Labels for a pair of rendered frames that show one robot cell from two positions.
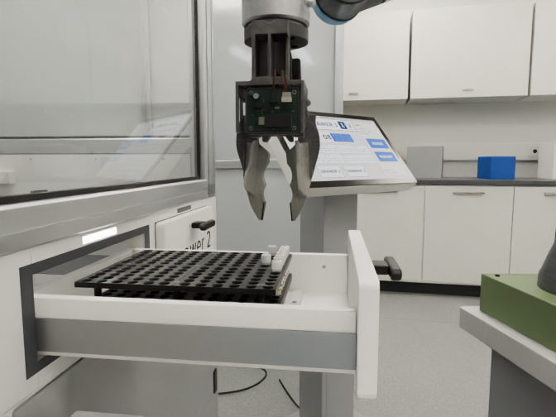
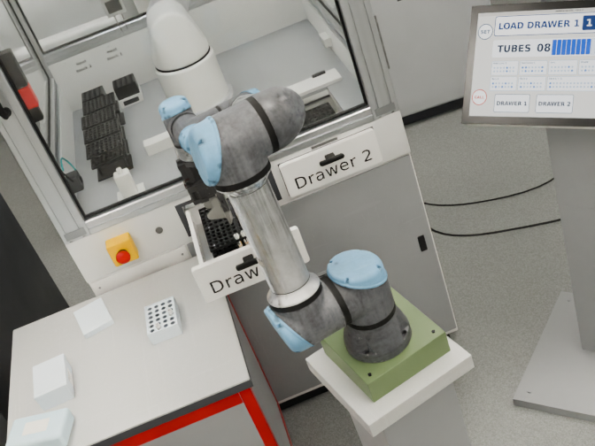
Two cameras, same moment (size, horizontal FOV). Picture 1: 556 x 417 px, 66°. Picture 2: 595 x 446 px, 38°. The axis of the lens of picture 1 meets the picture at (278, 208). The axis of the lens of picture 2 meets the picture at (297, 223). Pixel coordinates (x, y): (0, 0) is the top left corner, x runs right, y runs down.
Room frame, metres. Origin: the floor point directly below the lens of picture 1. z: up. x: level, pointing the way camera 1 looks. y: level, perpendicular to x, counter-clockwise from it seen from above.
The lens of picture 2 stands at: (0.34, -1.92, 2.16)
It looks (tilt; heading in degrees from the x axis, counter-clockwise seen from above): 34 degrees down; 80
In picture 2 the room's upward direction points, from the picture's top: 21 degrees counter-clockwise
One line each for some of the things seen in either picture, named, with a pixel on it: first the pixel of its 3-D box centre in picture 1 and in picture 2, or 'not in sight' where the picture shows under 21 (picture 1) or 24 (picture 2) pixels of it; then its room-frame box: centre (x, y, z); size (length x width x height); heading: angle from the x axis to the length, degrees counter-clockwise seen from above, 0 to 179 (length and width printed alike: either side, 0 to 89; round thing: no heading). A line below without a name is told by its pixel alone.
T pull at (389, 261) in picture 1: (381, 267); (249, 260); (0.50, -0.12, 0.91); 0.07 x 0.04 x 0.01; 173
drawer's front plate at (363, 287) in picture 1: (358, 292); (251, 264); (0.50, -0.10, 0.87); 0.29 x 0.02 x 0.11; 173
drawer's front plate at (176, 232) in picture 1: (189, 240); (331, 163); (0.86, 0.18, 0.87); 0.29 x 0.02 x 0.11; 173
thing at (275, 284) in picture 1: (277, 270); (241, 237); (0.52, 0.00, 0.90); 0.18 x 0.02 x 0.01; 173
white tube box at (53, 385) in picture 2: not in sight; (53, 381); (-0.08, -0.05, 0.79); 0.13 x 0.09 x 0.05; 85
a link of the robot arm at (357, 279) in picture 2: not in sight; (358, 285); (0.66, -0.51, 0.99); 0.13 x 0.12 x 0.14; 4
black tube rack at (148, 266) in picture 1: (198, 289); (237, 226); (0.53, 0.10, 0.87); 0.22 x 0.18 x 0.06; 83
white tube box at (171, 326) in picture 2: not in sight; (163, 319); (0.24, -0.01, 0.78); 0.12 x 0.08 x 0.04; 81
